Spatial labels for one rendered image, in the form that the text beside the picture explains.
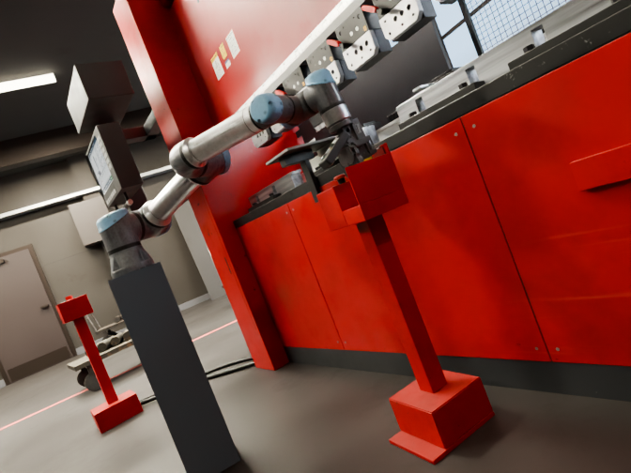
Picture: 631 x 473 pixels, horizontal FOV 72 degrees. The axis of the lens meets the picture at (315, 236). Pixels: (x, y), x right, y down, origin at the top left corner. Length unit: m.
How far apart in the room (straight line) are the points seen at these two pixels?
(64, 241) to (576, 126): 8.74
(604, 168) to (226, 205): 1.90
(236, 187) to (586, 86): 1.90
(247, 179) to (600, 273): 1.93
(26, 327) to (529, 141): 8.76
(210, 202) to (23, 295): 7.00
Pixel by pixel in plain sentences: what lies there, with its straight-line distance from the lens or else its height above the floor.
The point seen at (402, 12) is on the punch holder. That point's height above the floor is 1.21.
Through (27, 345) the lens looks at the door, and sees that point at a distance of 9.26.
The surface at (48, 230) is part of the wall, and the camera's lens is 9.29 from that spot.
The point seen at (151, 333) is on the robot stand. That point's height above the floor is 0.55.
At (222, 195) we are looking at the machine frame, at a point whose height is 1.03.
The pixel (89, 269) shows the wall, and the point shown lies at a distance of 9.15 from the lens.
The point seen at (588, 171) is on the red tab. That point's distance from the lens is 1.15.
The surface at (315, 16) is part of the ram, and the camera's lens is 1.82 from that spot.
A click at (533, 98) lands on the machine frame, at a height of 0.79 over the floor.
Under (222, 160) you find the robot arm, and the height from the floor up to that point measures 1.01.
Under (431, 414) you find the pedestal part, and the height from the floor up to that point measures 0.12.
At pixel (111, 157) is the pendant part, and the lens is 2.58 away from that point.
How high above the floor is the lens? 0.71
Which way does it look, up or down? 2 degrees down
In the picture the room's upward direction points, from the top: 21 degrees counter-clockwise
